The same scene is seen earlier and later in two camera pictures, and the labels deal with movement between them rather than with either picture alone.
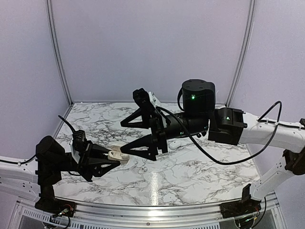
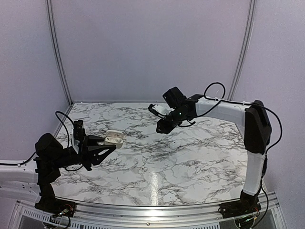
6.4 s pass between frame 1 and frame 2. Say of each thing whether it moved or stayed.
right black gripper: moved
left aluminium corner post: stayed
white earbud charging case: moved
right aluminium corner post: stayed
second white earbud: stayed
